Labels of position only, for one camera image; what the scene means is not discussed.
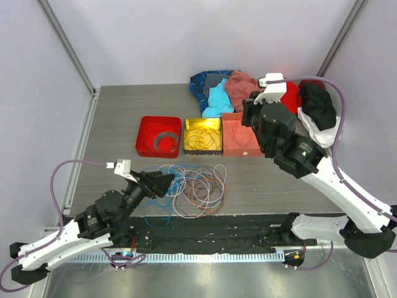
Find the red plastic box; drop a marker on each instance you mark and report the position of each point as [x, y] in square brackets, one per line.
[150, 126]

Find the dark red cloth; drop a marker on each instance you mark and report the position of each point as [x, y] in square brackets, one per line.
[318, 83]

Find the white slotted cable duct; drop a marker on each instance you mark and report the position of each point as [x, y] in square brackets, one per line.
[277, 257]

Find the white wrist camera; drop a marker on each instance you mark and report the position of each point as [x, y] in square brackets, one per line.
[122, 168]
[272, 92]

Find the salmon pink box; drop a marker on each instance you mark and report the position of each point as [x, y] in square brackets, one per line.
[238, 141]

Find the cyan cloth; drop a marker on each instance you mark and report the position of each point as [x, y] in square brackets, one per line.
[218, 102]

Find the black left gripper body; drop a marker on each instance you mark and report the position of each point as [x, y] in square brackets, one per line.
[147, 189]

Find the gold metal tin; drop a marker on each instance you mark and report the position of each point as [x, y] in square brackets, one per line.
[203, 137]

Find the black cloth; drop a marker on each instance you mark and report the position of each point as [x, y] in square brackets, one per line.
[317, 104]

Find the grey cloth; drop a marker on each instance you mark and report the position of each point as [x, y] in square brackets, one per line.
[212, 80]

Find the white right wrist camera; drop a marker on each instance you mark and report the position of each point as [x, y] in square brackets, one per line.
[272, 92]

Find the grey tape roll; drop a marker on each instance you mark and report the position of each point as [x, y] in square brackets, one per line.
[166, 141]

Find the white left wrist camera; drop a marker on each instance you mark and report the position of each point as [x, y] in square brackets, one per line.
[122, 168]

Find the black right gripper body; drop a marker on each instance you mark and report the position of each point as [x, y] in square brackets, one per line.
[252, 115]

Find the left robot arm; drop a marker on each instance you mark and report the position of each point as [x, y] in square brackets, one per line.
[101, 225]

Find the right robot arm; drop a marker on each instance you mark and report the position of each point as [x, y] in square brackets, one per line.
[366, 227]

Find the dusty pink cloth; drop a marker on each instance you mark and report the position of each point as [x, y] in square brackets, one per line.
[238, 87]

